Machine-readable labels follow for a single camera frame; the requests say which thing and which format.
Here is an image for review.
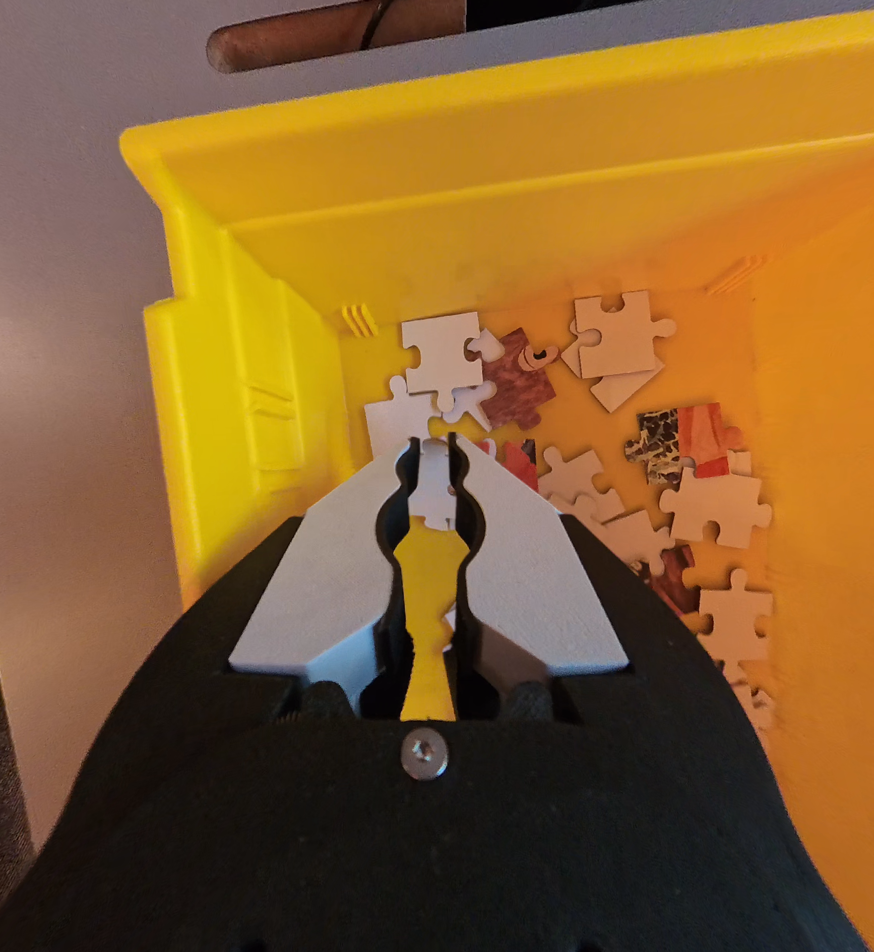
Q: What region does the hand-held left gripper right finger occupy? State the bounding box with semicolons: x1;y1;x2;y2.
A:
446;433;630;721

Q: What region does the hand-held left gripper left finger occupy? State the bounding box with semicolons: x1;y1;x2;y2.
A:
229;437;423;721

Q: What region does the pile of puzzle pieces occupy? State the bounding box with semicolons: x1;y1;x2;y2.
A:
365;290;776;733

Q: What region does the yellow bin with puzzle pieces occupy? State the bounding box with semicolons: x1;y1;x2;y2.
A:
119;3;874;952

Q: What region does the grey desk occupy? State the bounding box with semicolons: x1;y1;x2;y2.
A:
0;0;874;849

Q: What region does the black cable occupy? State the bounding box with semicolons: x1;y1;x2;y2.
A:
363;0;402;52

